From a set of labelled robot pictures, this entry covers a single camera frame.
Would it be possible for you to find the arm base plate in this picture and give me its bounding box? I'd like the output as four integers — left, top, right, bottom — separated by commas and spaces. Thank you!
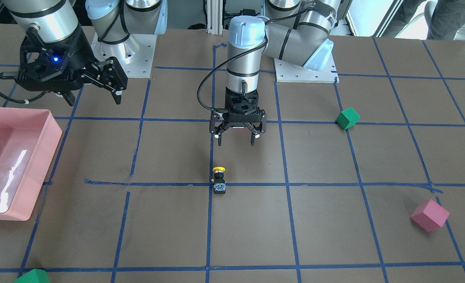
91, 34, 157, 79
273, 55, 340, 84

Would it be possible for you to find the pink plastic tray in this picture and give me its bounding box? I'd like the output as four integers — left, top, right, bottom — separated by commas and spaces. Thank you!
0, 107, 62, 221

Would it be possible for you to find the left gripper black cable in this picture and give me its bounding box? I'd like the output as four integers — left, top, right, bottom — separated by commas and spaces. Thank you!
196, 8, 319, 115

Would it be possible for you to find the yellow push button switch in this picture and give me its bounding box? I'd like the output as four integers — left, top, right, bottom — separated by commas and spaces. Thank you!
212, 166, 227, 194

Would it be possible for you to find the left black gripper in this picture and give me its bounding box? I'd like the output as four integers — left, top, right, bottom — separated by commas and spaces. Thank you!
210, 88, 267, 146

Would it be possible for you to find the pink foam cube far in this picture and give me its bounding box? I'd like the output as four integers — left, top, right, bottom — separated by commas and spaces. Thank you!
410, 199, 450, 232

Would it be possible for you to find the green foam cube near left arm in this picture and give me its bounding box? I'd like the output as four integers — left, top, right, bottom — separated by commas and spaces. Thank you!
335, 107, 361, 130

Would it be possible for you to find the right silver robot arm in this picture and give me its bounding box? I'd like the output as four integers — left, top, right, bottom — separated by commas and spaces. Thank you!
0, 0, 168, 106

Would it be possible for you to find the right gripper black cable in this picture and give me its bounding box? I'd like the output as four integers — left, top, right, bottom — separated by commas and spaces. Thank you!
0, 73, 48, 106

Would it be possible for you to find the person in dark trousers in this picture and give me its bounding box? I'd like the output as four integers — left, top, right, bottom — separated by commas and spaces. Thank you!
382, 0, 465, 40

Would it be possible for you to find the green foam cube near tray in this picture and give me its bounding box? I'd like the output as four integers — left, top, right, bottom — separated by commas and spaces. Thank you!
14, 269, 50, 283

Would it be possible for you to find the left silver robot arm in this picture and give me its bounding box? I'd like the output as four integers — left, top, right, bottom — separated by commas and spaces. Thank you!
196, 0, 341, 145

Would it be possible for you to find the black power adapter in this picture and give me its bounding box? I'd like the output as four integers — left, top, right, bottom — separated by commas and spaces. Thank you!
239, 8, 257, 16

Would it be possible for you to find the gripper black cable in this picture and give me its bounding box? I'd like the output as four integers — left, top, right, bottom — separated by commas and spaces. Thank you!
196, 8, 319, 115
0, 73, 48, 106

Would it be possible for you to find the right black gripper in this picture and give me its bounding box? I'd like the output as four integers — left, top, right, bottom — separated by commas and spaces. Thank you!
16, 28, 128, 106

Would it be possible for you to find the aluminium profile post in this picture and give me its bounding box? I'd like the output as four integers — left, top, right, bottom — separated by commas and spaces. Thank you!
205, 0, 224, 35

